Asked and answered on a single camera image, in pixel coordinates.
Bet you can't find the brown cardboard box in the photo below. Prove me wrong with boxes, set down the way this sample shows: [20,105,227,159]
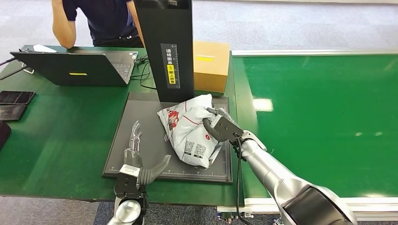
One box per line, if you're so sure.
[192,40,231,94]

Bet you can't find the black laptop cable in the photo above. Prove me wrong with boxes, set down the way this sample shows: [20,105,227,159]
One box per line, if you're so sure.
[130,55,158,91]

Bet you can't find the black scale scanner column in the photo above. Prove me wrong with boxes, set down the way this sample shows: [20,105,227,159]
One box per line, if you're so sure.
[133,0,196,104]

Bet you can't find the green conveyor belt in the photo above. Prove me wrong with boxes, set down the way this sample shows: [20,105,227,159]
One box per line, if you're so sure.
[231,49,398,222]

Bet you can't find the dark grey flat pouch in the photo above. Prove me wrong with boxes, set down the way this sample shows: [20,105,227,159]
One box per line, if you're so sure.
[0,105,27,122]

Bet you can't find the black laptop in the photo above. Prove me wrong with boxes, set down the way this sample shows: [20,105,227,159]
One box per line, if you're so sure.
[9,50,139,87]

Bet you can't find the thin black cable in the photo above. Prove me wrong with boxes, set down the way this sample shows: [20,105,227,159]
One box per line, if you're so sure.
[0,57,18,67]

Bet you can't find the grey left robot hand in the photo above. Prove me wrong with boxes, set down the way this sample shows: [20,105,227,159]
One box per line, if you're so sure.
[124,120,172,186]

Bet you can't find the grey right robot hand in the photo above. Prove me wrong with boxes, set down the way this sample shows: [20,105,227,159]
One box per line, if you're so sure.
[202,107,233,143]

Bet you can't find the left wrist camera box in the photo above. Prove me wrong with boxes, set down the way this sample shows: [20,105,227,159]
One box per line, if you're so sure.
[119,164,140,179]

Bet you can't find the metal connector bracket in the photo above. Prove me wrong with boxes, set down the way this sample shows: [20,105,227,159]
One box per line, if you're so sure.
[216,206,254,225]

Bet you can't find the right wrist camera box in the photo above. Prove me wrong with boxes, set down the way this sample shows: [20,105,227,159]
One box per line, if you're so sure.
[211,114,245,144]

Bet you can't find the black slanted rod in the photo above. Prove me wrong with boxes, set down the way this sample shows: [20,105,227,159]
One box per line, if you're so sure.
[0,65,31,81]

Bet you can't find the dark rounded object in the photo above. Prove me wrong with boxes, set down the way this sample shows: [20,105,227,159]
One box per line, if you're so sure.
[0,120,12,151]

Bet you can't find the black smartphone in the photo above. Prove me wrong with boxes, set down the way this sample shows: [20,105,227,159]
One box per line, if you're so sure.
[0,90,36,106]

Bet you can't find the dark grey scale platform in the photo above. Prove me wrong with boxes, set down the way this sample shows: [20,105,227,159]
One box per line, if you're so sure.
[102,92,233,185]

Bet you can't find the white paper sheet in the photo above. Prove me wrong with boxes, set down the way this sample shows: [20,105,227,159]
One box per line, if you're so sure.
[32,44,59,54]

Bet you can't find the person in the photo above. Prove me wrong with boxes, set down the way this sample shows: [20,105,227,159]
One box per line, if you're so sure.
[51,0,145,50]

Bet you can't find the white plastic mailer package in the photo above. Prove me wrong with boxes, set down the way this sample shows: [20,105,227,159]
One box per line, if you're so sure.
[156,93,225,169]

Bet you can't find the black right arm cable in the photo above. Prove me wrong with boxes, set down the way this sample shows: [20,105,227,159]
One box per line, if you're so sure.
[233,134,250,225]

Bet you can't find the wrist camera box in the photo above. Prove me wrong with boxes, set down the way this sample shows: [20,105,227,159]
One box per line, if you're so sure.
[211,114,245,144]
[119,164,140,179]

